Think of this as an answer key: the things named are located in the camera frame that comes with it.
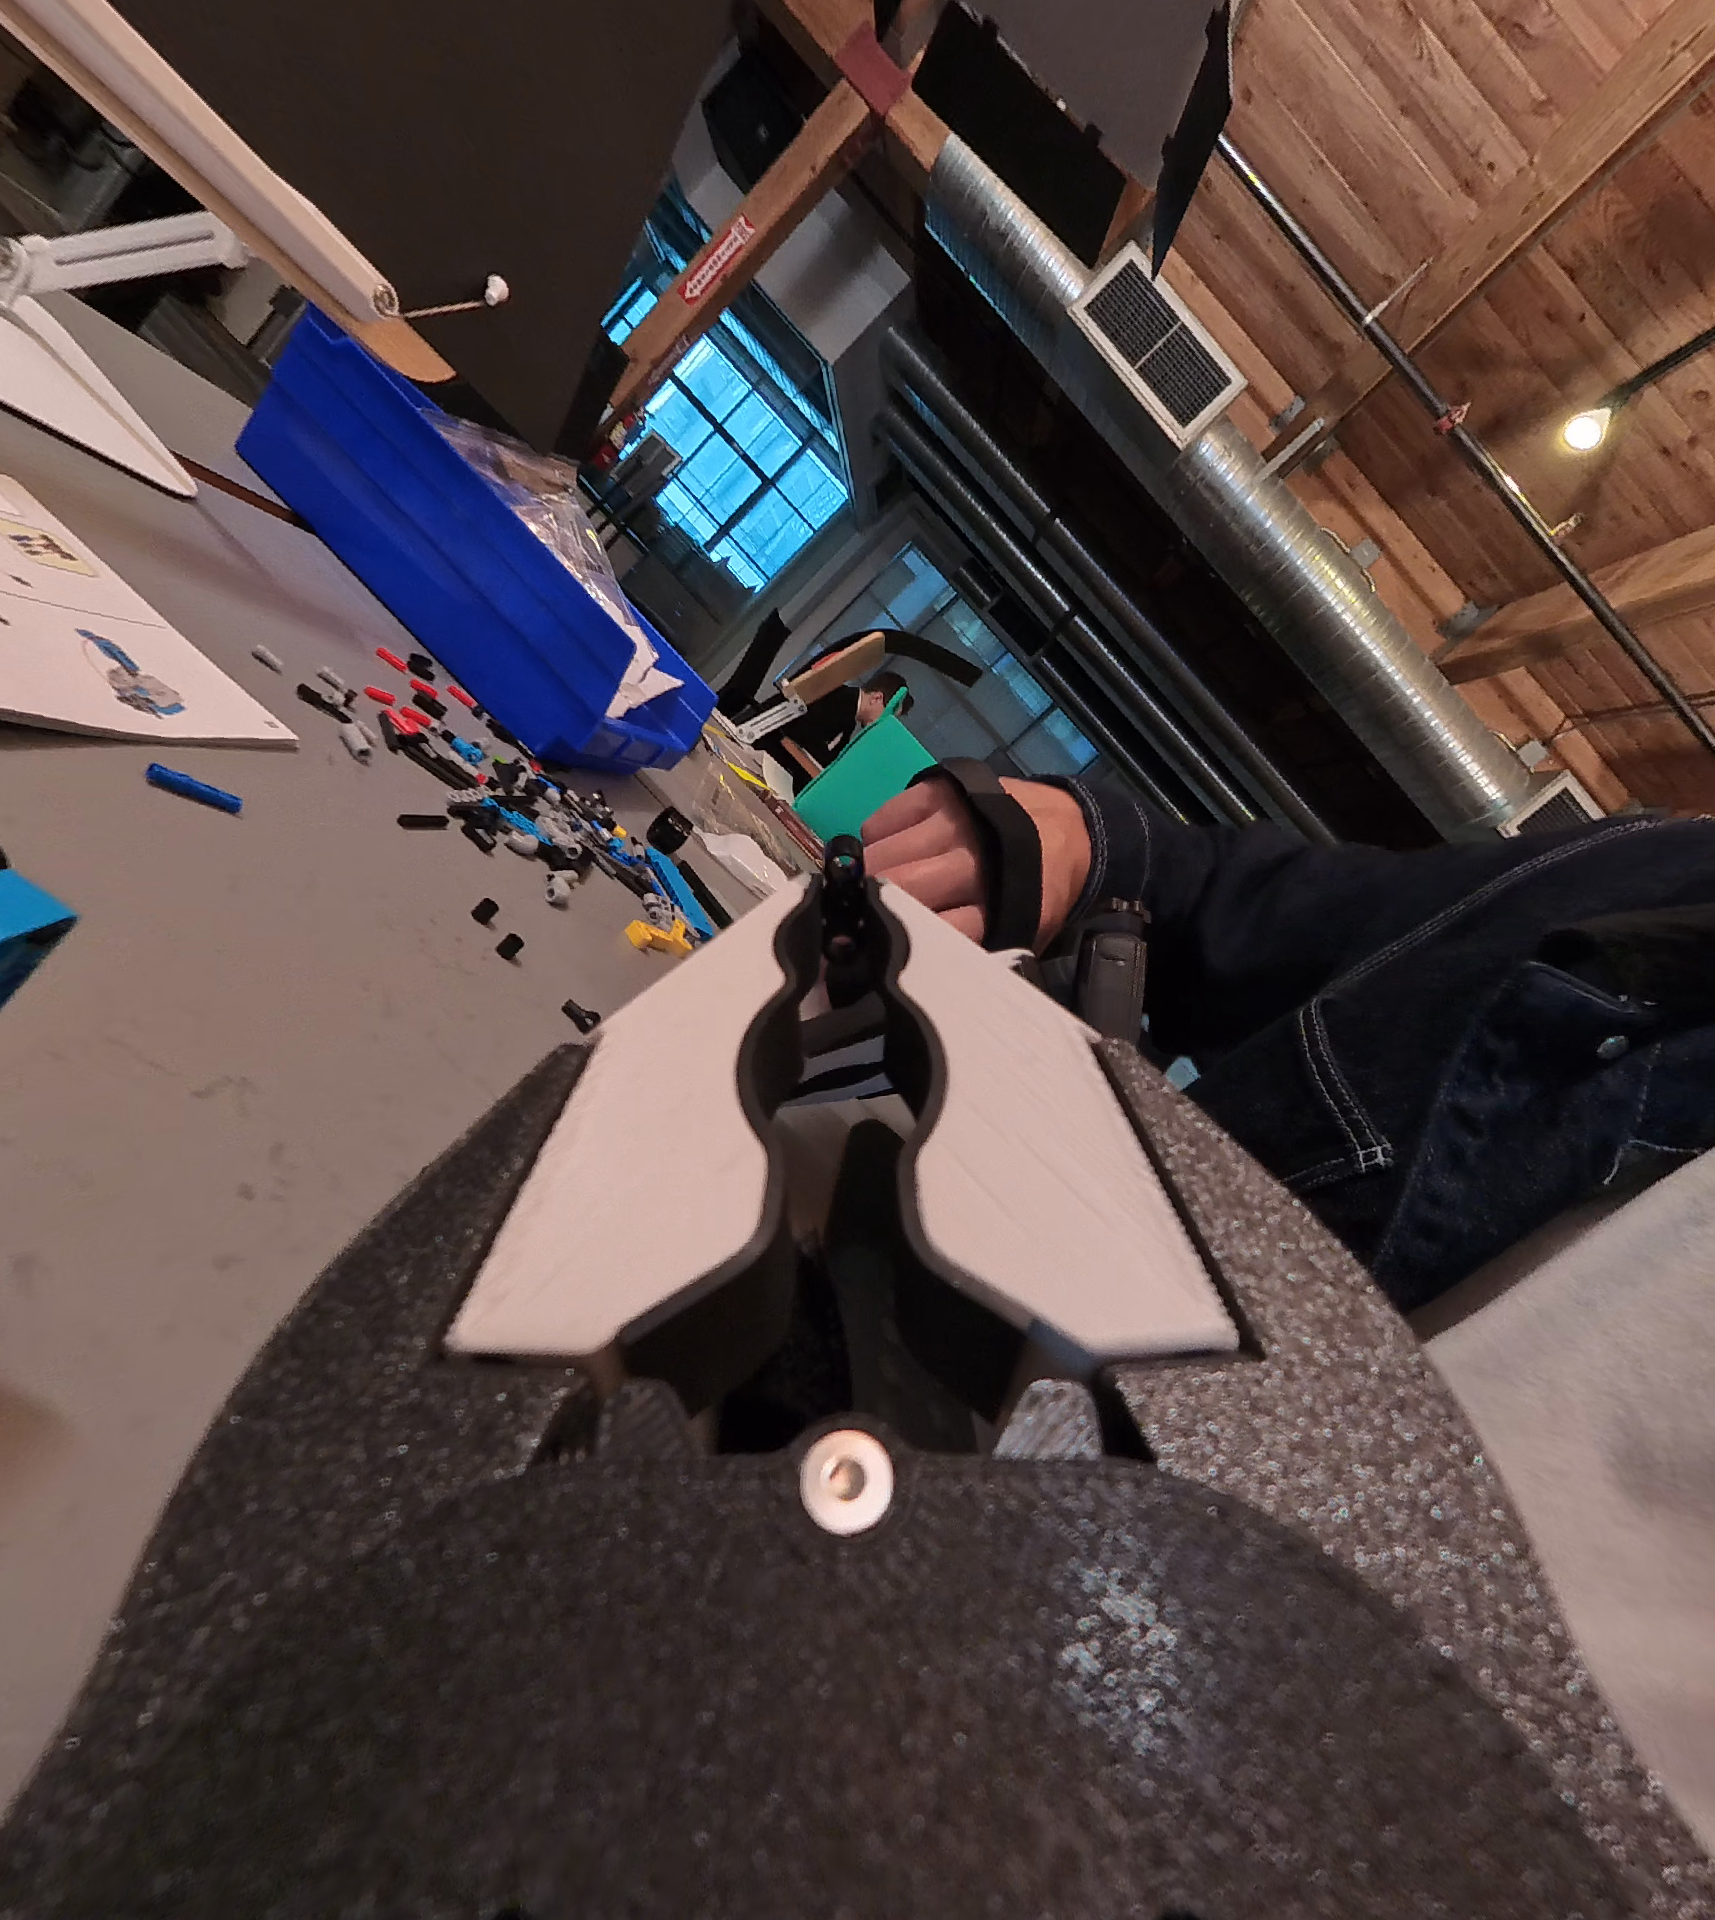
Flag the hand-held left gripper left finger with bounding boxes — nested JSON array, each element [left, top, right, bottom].
[[444, 874, 818, 1454]]

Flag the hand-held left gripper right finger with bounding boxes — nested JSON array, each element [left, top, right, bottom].
[[864, 877, 1242, 1428]]

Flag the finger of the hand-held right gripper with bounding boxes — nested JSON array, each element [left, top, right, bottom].
[[794, 1020, 896, 1112]]

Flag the white jointed arm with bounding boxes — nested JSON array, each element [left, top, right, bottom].
[[0, 210, 252, 302]]

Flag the person's right forearm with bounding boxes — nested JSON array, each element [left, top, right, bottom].
[[1060, 776, 1715, 1039]]

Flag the grey desk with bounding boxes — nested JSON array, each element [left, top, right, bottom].
[[0, 195, 830, 1920]]

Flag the person's right hand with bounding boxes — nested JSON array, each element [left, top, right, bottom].
[[864, 769, 1102, 955]]

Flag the clear plastic bag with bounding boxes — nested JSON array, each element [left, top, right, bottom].
[[692, 817, 814, 903]]

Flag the green plastic bin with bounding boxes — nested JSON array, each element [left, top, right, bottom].
[[792, 686, 934, 850]]

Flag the pile of small brick parts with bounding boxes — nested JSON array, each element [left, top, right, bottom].
[[294, 643, 740, 1039]]

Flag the dark ceiling pipe bundle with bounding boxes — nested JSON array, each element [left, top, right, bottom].
[[872, 330, 1324, 842]]

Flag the dark denim jacket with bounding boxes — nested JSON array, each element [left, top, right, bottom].
[[1172, 931, 1715, 1315]]

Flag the white vent grille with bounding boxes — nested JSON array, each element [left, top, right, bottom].
[[1494, 769, 1609, 842], [1068, 240, 1250, 451]]

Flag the large paned window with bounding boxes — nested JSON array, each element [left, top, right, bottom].
[[602, 277, 860, 588]]

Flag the blue plastic bin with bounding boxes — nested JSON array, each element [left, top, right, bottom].
[[234, 304, 722, 779]]

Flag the thin black ceiling pipe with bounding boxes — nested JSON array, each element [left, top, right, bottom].
[[1214, 132, 1715, 825]]

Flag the person's grey shirt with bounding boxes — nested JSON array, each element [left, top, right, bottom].
[[1412, 1103, 1715, 1920]]

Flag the clear plastic bags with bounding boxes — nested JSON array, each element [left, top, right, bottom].
[[414, 412, 650, 633]]

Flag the white instruction booklet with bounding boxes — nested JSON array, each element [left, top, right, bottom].
[[0, 435, 302, 749]]

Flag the red and white sign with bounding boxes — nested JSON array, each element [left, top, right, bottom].
[[674, 215, 758, 306]]

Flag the wooden ceiling beam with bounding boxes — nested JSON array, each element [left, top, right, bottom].
[[602, 0, 950, 423]]

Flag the grey studio light panel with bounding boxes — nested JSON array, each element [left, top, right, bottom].
[[910, 0, 1242, 273]]

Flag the dark grey board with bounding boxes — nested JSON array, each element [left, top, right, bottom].
[[108, 0, 746, 453]]

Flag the wooden block with white bracket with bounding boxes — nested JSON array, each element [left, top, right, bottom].
[[730, 630, 890, 740]]

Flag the metal ventilation duct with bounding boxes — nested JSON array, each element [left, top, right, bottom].
[[924, 132, 1609, 842]]

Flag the white flat base plate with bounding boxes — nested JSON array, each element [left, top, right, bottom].
[[0, 195, 200, 501]]

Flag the white rail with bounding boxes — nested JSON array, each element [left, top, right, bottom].
[[0, 0, 402, 318]]

